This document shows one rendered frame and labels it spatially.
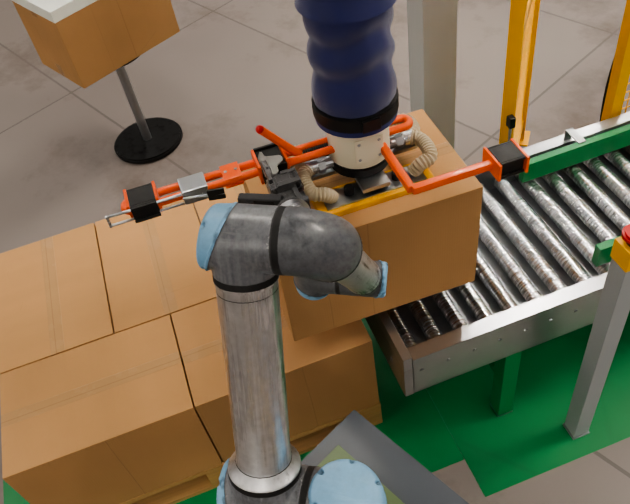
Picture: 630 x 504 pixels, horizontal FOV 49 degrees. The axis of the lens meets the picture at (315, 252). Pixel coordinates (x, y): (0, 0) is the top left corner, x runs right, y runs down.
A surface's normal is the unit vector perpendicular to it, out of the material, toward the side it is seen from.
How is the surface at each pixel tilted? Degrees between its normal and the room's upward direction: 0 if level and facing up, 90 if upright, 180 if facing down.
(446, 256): 90
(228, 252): 65
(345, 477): 6
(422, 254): 90
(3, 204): 0
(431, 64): 90
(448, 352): 90
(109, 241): 0
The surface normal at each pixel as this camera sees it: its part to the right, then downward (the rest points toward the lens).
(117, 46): 0.72, 0.45
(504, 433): -0.13, -0.66
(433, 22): 0.33, 0.67
